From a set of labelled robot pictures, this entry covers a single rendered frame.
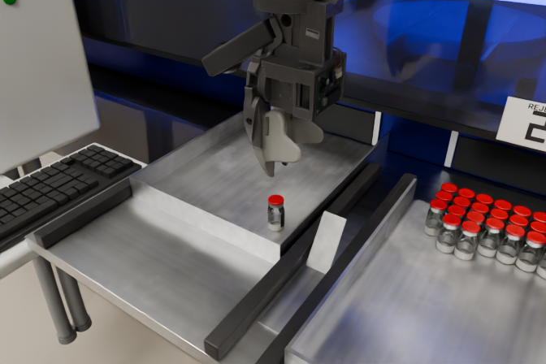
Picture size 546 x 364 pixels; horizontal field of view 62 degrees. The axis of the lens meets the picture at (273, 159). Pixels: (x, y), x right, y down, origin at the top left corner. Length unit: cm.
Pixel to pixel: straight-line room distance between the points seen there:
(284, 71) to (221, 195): 28
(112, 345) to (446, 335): 130
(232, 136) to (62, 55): 38
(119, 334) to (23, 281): 49
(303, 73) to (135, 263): 31
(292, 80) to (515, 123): 31
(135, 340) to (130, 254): 107
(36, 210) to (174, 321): 38
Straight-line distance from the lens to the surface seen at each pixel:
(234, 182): 71
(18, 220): 81
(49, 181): 89
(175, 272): 57
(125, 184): 70
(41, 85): 99
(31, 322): 184
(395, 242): 61
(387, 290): 55
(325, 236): 55
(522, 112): 65
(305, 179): 71
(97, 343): 169
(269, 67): 47
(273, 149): 51
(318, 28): 44
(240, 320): 49
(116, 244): 63
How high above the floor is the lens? 127
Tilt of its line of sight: 31 degrees down
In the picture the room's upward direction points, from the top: straight up
